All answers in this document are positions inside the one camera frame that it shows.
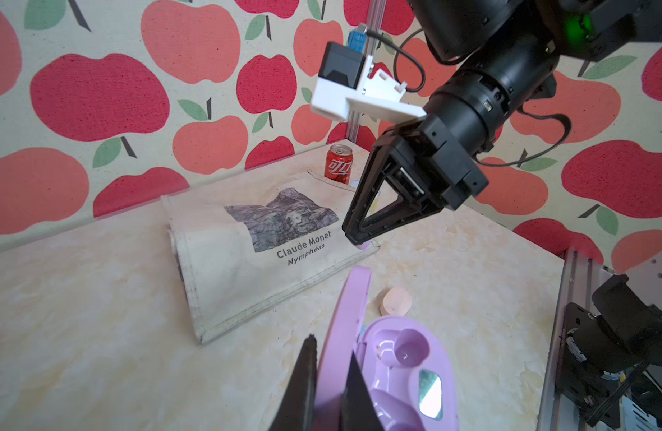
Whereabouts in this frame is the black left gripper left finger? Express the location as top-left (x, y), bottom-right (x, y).
top-left (269, 334), bottom-right (318, 431)

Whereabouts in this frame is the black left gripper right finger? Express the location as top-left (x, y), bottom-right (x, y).
top-left (340, 354), bottom-right (384, 431)

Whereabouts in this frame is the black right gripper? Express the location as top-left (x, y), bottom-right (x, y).
top-left (342, 32), bottom-right (559, 245)

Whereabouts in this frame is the purple earbud charging case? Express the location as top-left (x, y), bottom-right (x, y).
top-left (312, 266), bottom-right (460, 430)

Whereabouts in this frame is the pink earbud charging case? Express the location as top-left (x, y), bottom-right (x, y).
top-left (380, 287), bottom-right (413, 317)

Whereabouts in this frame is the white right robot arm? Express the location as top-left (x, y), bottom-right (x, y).
top-left (343, 1), bottom-right (662, 245)

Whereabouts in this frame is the red cola can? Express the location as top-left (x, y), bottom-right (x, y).
top-left (325, 144), bottom-right (354, 185)

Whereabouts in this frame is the right aluminium frame post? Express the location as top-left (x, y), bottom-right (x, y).
top-left (345, 0), bottom-right (387, 145)

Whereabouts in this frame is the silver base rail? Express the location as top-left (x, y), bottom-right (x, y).
top-left (535, 247), bottom-right (662, 431)

